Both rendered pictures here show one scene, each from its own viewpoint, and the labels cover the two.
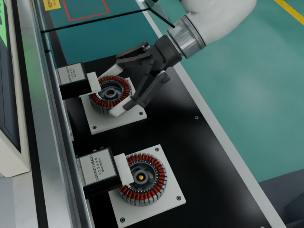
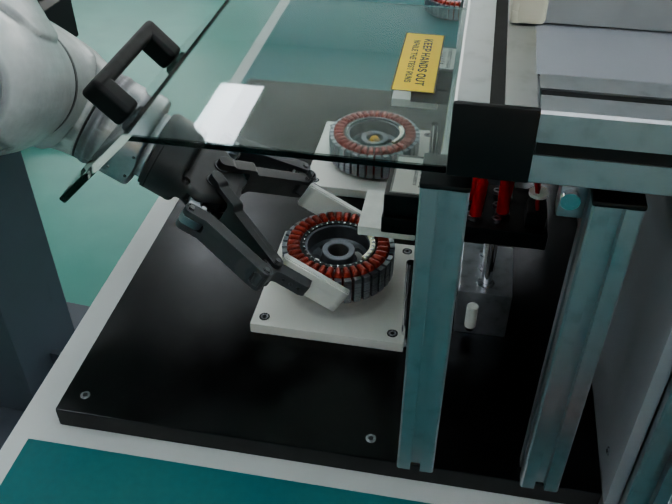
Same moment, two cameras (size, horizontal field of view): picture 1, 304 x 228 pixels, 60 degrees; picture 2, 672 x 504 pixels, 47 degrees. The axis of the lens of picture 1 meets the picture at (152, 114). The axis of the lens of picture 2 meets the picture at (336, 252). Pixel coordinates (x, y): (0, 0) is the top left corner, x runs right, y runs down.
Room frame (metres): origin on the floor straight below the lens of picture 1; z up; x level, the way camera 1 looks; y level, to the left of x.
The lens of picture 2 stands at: (0.96, 0.42, 1.31)
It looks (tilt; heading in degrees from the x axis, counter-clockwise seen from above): 39 degrees down; 211
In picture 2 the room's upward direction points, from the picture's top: straight up
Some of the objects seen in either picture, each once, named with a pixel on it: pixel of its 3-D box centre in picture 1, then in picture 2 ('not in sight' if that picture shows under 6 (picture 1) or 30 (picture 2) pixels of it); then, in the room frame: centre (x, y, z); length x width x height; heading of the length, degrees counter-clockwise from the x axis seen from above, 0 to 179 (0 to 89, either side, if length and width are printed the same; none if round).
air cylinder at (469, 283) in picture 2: not in sight; (483, 288); (0.40, 0.25, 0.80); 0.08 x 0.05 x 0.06; 21
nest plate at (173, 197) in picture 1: (141, 182); (373, 161); (0.23, 0.02, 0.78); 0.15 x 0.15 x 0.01; 21
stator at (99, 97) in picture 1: (110, 94); (338, 255); (0.45, 0.11, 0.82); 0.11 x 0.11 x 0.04
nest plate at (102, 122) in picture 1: (111, 103); (339, 286); (0.45, 0.11, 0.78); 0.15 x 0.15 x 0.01; 21
